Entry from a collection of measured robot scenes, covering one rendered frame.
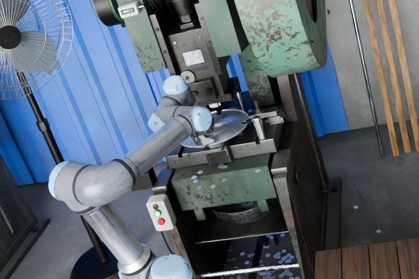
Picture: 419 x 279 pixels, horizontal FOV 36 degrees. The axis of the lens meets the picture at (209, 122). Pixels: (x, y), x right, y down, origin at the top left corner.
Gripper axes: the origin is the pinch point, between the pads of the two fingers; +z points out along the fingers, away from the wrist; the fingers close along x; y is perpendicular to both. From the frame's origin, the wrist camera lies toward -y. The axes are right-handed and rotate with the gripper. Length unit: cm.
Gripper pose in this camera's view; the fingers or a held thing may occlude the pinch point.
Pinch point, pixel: (202, 144)
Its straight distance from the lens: 236.2
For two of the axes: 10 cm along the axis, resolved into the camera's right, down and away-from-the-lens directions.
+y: 9.4, -1.9, -2.7
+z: 3.3, 5.9, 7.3
